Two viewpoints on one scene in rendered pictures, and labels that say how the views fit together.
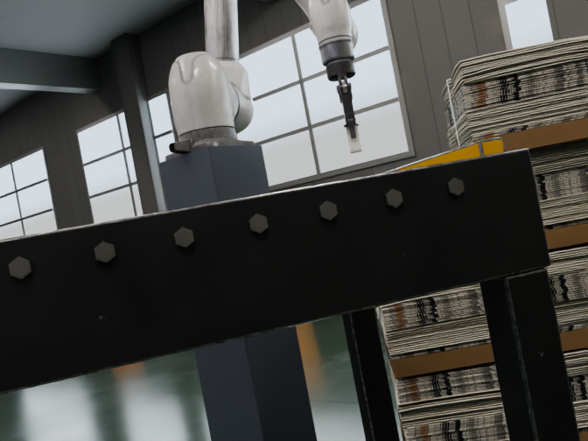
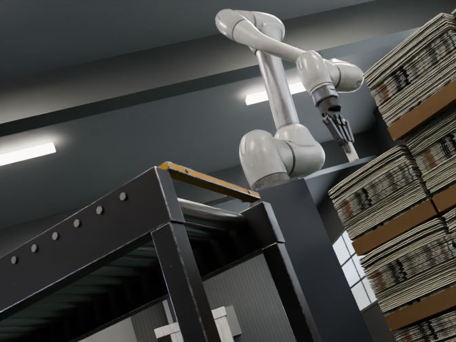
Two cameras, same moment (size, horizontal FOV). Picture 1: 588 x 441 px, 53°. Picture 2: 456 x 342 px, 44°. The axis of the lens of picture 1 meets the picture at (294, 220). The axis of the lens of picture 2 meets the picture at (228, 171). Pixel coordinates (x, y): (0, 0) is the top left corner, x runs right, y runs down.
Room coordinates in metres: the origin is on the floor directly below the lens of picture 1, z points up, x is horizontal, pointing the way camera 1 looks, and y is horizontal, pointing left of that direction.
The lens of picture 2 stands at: (-0.15, -0.98, 0.32)
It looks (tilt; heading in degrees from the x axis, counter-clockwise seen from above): 22 degrees up; 37
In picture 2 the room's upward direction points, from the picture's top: 20 degrees counter-clockwise
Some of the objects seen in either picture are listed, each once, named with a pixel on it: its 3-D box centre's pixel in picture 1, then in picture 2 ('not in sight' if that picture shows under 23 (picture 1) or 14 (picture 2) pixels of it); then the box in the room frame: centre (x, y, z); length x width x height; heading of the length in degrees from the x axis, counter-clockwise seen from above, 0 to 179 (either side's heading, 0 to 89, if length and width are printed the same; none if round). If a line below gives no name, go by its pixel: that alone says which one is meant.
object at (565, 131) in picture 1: (530, 141); (446, 108); (1.39, -0.58, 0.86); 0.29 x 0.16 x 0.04; 82
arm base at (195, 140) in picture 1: (203, 143); (267, 189); (1.59, 0.20, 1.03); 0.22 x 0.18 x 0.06; 141
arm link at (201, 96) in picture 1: (200, 94); (262, 157); (1.62, 0.19, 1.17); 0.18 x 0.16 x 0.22; 167
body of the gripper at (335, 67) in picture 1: (342, 80); (332, 114); (1.56, -0.19, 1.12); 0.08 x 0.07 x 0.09; 175
